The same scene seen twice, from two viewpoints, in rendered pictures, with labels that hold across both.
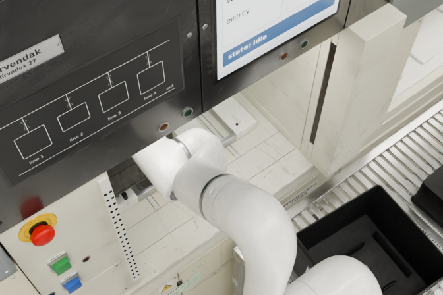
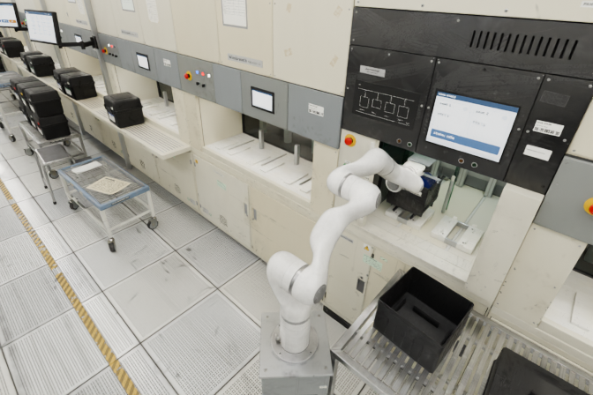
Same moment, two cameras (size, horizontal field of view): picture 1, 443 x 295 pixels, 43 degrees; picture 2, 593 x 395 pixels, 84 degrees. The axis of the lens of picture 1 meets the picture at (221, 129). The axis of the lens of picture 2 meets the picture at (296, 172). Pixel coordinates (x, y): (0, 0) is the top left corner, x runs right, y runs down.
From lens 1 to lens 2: 1.16 m
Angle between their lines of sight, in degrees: 59
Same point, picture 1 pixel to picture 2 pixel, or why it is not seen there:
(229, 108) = (470, 239)
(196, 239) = (391, 241)
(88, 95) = (383, 100)
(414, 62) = not seen: outside the picture
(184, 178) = not seen: hidden behind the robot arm
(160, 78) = (405, 115)
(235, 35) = (439, 122)
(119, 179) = (395, 196)
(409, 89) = (581, 337)
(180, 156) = not seen: hidden behind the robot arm
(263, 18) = (454, 126)
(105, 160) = (377, 133)
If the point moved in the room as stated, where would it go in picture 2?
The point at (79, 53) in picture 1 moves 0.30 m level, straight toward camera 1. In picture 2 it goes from (387, 80) to (331, 89)
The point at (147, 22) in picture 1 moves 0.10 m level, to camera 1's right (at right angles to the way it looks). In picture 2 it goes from (409, 87) to (422, 94)
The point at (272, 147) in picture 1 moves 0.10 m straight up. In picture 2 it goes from (463, 263) to (469, 247)
